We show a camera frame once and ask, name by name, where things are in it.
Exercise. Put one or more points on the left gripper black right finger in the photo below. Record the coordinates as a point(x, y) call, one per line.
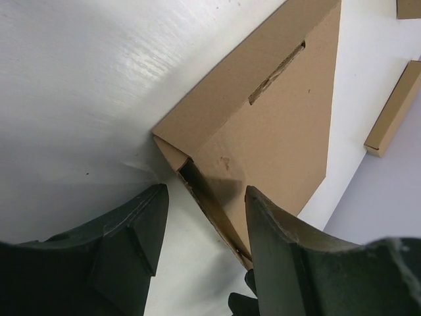
point(300, 270)

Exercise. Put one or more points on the large closed cardboard box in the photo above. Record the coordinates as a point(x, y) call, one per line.
point(408, 9)

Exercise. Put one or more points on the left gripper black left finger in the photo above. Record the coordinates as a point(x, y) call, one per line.
point(102, 267)

